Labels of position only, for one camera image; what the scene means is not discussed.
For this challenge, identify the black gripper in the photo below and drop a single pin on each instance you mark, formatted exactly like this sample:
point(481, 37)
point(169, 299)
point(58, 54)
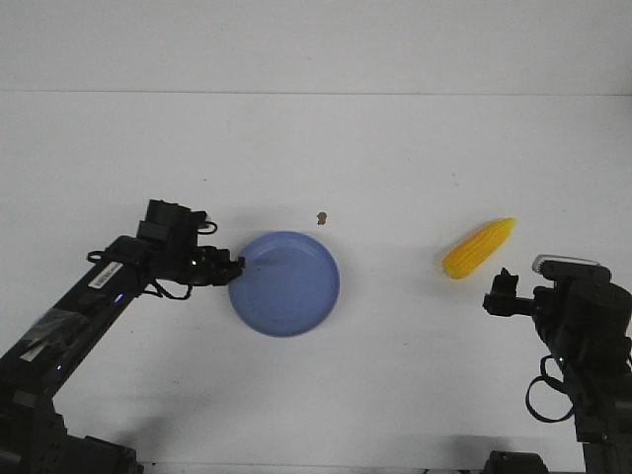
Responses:
point(502, 300)
point(172, 232)

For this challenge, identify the yellow corn cob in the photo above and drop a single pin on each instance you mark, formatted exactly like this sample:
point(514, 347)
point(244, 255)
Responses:
point(471, 253)

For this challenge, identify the blue round plate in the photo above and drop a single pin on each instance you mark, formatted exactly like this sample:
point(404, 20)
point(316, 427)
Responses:
point(290, 284)

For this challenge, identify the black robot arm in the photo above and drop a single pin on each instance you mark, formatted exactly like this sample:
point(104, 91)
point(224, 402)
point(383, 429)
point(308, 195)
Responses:
point(582, 318)
point(34, 438)

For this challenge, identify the small brown table mark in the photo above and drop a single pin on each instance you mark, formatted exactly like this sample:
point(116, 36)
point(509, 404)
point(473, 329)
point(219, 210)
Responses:
point(322, 218)

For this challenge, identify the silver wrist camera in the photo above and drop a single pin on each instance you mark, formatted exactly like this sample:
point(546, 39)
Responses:
point(556, 268)

